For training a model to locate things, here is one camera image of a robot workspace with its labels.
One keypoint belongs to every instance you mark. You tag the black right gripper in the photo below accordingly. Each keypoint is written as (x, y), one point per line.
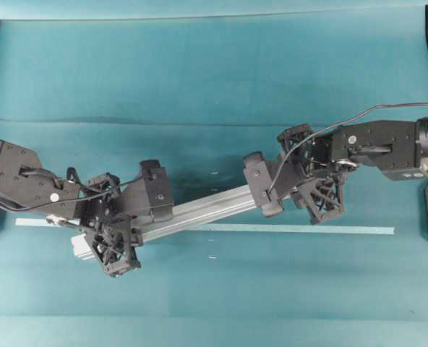
(319, 189)

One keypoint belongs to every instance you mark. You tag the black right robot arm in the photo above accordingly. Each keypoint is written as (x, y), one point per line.
(399, 149)

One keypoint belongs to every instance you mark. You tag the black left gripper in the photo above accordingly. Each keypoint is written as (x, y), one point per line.
(108, 230)

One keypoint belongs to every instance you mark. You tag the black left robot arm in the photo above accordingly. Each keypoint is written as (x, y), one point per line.
(26, 186)

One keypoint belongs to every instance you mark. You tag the silver aluminium extrusion rail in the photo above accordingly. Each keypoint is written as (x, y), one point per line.
(199, 212)

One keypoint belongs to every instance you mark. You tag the light blue tape strip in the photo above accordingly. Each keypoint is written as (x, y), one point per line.
(272, 228)

